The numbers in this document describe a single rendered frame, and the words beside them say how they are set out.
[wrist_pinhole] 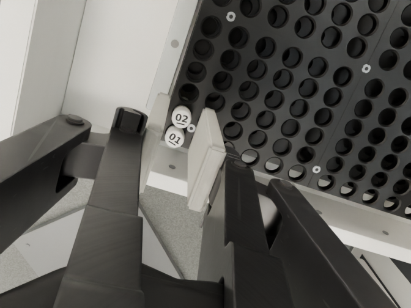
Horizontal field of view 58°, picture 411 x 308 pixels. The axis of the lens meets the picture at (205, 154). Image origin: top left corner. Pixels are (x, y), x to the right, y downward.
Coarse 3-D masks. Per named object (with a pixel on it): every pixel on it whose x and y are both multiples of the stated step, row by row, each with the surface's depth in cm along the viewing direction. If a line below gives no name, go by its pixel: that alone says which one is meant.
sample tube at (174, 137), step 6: (174, 126) 24; (168, 132) 23; (174, 132) 23; (180, 132) 23; (168, 138) 23; (174, 138) 23; (180, 138) 23; (168, 144) 24; (174, 144) 24; (180, 144) 24
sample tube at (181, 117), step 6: (180, 108) 23; (186, 108) 24; (174, 114) 23; (180, 114) 23; (186, 114) 23; (174, 120) 23; (180, 120) 23; (186, 120) 23; (180, 126) 23; (186, 126) 23
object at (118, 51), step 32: (96, 0) 27; (128, 0) 28; (160, 0) 28; (96, 32) 28; (128, 32) 28; (160, 32) 28; (96, 64) 29; (128, 64) 29; (96, 96) 30; (128, 96) 30; (96, 128) 30; (160, 160) 28; (320, 192) 34; (352, 224) 30; (384, 224) 33
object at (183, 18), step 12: (180, 0) 27; (192, 0) 27; (180, 12) 27; (192, 12) 27; (180, 24) 27; (168, 36) 27; (180, 36) 27; (168, 48) 28; (180, 48) 28; (168, 60) 28; (156, 72) 28; (168, 72) 28; (156, 84) 29; (168, 84) 29; (156, 96) 29
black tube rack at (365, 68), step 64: (256, 0) 25; (320, 0) 25; (384, 0) 23; (192, 64) 26; (256, 64) 27; (320, 64) 26; (384, 64) 27; (192, 128) 24; (256, 128) 25; (320, 128) 25; (384, 128) 25; (384, 192) 27
